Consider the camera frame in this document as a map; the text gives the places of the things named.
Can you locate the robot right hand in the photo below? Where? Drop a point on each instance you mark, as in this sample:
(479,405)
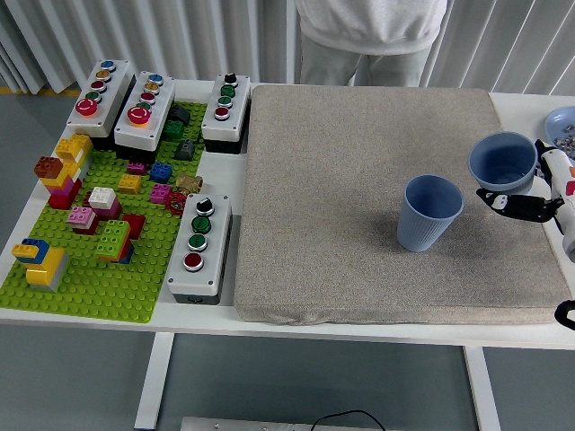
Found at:
(559,175)

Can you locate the blue ribbed cup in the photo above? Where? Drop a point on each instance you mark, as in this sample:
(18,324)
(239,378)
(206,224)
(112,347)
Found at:
(503,157)
(418,229)

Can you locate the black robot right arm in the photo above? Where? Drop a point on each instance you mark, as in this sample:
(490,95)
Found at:
(565,314)

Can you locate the pile of metal nuts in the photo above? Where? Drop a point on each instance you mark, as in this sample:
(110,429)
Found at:
(567,141)

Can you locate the blue plate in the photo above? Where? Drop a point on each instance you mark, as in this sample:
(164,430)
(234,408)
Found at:
(554,123)

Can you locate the grey-brown fabric mat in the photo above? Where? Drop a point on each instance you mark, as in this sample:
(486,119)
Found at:
(337,179)

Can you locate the white table leg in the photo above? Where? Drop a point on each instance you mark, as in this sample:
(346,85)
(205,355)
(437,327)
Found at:
(483,390)
(153,381)

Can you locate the person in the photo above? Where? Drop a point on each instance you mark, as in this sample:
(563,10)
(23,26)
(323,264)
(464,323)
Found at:
(368,31)

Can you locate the brass valve red handwheel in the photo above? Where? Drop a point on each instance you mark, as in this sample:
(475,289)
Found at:
(188,182)

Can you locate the grey sloped toy brick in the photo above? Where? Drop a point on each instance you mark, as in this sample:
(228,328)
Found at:
(184,150)

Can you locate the dark green toy brick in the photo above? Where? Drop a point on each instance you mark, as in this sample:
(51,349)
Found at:
(173,130)

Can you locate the blue toy brick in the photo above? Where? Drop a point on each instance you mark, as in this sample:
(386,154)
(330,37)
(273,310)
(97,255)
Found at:
(159,173)

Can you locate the pink toy brick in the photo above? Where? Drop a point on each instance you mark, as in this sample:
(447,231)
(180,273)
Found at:
(159,193)

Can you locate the white vertical blinds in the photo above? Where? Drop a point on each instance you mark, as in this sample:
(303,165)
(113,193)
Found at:
(179,40)

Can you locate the five-button control box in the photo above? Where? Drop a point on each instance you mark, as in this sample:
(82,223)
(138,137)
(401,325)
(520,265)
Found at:
(164,96)
(114,92)

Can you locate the magenta toy brick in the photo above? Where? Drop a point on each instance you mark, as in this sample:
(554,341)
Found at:
(136,168)

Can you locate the red sloped toy brick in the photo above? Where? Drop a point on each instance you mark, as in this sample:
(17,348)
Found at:
(135,224)

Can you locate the yellow toy brick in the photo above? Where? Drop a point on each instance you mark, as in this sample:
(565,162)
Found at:
(129,184)

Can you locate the green orange blue brick stack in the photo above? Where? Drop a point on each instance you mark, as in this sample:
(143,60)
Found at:
(112,233)

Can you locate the white brick on maroon stack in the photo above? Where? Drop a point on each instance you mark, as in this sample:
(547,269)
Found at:
(102,197)

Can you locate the pink brick on red stack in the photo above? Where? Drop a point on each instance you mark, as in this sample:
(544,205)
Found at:
(81,217)

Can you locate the green studded baseplate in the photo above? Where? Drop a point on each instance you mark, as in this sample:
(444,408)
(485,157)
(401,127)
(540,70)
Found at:
(90,292)

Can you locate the yellow white grey brick stack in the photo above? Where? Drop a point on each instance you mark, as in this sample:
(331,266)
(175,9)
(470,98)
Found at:
(72,146)

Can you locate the brown yellow pink red brick tower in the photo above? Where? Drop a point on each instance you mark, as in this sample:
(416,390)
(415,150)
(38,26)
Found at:
(49,167)

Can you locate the yellow blue brick duck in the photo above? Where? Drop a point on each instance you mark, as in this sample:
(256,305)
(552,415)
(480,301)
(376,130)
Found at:
(45,269)

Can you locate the four-control selector switch box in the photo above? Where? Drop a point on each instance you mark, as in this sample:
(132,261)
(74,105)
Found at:
(238,103)
(218,242)

